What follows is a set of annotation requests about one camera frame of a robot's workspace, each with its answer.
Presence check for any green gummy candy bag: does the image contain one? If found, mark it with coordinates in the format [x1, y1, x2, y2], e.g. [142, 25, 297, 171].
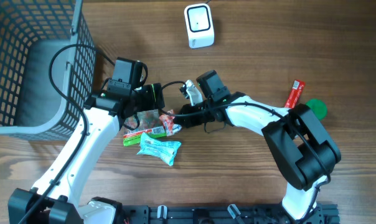
[123, 110, 166, 146]

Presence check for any small red white packet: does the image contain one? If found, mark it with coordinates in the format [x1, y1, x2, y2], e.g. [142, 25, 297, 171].
[159, 114, 182, 136]

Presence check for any teal snack wrapper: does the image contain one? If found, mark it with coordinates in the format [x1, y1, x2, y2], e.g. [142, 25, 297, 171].
[137, 133, 181, 166]

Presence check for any red snack stick packet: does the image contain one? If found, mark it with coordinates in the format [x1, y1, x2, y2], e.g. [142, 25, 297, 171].
[284, 80, 306, 108]

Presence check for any green lid jar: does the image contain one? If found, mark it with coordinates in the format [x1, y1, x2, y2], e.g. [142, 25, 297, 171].
[306, 98, 327, 121]

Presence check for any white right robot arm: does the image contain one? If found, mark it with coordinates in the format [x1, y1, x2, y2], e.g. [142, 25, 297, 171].
[174, 92, 341, 223]

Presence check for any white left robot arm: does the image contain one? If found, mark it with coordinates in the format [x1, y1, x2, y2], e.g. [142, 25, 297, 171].
[8, 80, 164, 223]

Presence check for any white barcode scanner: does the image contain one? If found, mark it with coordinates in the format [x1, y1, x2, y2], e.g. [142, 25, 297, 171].
[184, 3, 215, 49]

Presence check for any grey plastic mesh basket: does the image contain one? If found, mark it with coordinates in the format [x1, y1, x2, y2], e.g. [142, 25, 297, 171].
[0, 1, 96, 141]

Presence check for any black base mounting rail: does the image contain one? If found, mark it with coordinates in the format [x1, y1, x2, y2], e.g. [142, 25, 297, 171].
[119, 203, 340, 224]

